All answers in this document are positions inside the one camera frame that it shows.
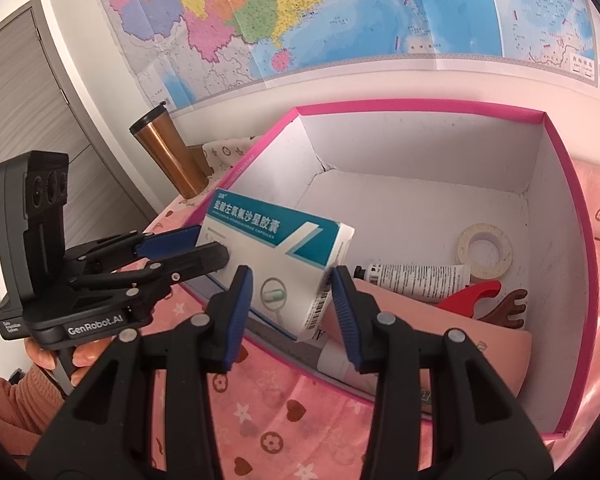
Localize white and teal medicine box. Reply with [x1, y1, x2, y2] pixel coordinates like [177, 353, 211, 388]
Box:
[195, 189, 356, 343]

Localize white tube with black cap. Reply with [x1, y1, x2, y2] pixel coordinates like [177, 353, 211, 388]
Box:
[355, 260, 473, 303]

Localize pale pink lotion box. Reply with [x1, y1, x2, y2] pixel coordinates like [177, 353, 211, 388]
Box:
[352, 277, 533, 403]

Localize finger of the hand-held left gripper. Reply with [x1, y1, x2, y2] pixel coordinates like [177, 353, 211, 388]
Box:
[72, 241, 230, 302]
[65, 225, 203, 273]

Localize white tape roll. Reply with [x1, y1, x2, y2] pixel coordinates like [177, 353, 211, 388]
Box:
[456, 223, 515, 283]

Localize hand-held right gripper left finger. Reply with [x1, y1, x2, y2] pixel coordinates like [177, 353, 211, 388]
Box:
[27, 265, 255, 480]

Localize pink cardboard box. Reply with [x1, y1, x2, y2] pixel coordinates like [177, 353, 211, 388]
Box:
[180, 100, 600, 438]

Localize pink printed blanket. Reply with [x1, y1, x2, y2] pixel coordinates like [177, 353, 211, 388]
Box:
[115, 135, 600, 480]

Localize brown handled tool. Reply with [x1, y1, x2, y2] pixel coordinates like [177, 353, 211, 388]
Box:
[482, 289, 530, 331]

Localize copper travel tumbler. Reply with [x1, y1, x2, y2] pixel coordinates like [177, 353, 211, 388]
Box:
[130, 101, 208, 200]

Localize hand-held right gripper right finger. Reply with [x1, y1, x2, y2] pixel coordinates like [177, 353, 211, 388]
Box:
[331, 266, 553, 480]

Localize colourful wall map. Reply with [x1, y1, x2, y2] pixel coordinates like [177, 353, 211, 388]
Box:
[92, 0, 600, 111]

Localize red plastic clip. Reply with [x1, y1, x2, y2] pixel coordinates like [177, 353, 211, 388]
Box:
[437, 280, 502, 320]

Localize person's left forearm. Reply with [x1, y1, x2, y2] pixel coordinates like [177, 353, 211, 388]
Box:
[0, 367, 66, 436]

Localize person's left hand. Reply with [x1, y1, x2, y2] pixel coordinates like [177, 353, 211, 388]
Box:
[24, 337, 113, 387]

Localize grey wardrobe door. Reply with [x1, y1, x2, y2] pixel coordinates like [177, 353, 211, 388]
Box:
[0, 2, 161, 241]

